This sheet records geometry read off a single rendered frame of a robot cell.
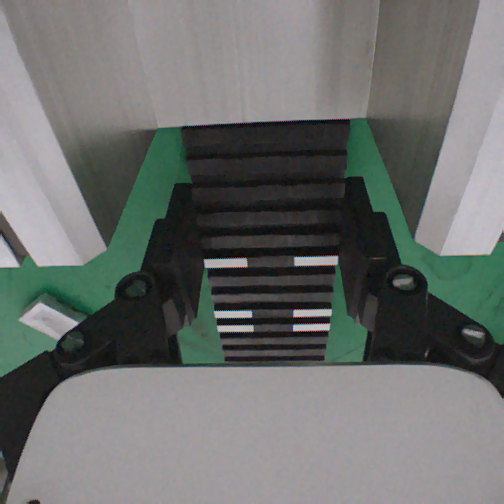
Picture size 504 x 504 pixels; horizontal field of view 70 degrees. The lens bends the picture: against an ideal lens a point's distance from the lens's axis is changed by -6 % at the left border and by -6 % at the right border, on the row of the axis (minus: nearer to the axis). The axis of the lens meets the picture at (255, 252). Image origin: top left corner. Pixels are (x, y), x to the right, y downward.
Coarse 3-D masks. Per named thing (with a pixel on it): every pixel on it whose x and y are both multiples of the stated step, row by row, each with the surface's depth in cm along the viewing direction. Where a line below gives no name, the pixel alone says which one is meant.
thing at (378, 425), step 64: (64, 384) 8; (128, 384) 8; (192, 384) 8; (256, 384) 7; (320, 384) 7; (384, 384) 7; (448, 384) 7; (64, 448) 7; (128, 448) 7; (192, 448) 6; (256, 448) 6; (320, 448) 6; (384, 448) 6; (448, 448) 6
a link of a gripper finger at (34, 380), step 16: (48, 352) 10; (16, 368) 10; (32, 368) 10; (48, 368) 10; (64, 368) 10; (0, 384) 9; (16, 384) 9; (32, 384) 9; (48, 384) 9; (0, 400) 9; (16, 400) 9; (32, 400) 9; (0, 416) 9; (16, 416) 9; (32, 416) 9; (0, 432) 8; (16, 432) 8; (0, 448) 8; (16, 448) 8; (16, 464) 8
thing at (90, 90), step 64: (0, 0) 3; (64, 0) 4; (128, 0) 6; (192, 0) 6; (256, 0) 6; (320, 0) 6; (384, 0) 6; (448, 0) 4; (0, 64) 3; (64, 64) 4; (128, 64) 6; (192, 64) 7; (256, 64) 7; (320, 64) 7; (384, 64) 6; (448, 64) 4; (0, 128) 4; (64, 128) 4; (128, 128) 7; (384, 128) 7; (448, 128) 4; (0, 192) 4; (64, 192) 5; (128, 192) 7; (448, 192) 5; (0, 256) 5; (64, 256) 5
